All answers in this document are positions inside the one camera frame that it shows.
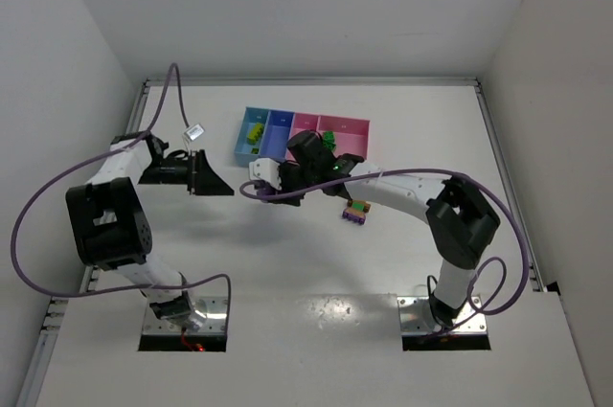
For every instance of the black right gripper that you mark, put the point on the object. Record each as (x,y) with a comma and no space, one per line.
(283,182)

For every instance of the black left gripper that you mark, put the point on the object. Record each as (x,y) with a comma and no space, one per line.
(192,172)

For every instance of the dark green square lego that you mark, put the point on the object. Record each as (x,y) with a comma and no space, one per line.
(329,141)

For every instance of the lime green square lego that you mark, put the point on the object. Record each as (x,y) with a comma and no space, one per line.
(254,134)

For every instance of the lego stack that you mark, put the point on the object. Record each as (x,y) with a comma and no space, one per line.
(356,211)

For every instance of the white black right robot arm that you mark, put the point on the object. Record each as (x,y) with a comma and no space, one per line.
(461,221)

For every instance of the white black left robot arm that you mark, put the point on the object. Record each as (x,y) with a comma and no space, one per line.
(111,229)

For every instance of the light blue bin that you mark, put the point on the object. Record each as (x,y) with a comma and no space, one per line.
(246,150)

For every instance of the dark blue bin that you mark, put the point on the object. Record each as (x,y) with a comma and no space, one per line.
(276,134)

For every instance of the small pink bin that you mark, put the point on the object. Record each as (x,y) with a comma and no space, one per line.
(302,122)

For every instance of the large pink bin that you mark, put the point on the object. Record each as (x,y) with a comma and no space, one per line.
(351,135)

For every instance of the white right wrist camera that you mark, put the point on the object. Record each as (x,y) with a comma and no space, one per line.
(263,172)

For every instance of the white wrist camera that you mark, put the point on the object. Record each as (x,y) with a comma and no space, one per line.
(263,172)
(193,132)

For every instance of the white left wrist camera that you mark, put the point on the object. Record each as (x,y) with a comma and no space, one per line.
(193,132)

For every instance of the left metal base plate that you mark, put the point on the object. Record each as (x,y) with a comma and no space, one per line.
(208,318)

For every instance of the metal base plate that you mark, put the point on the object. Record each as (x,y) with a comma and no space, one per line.
(416,319)
(208,318)

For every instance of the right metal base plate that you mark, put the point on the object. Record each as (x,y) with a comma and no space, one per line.
(416,319)

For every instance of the aluminium frame rail right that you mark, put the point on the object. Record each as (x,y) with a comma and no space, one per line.
(536,280)

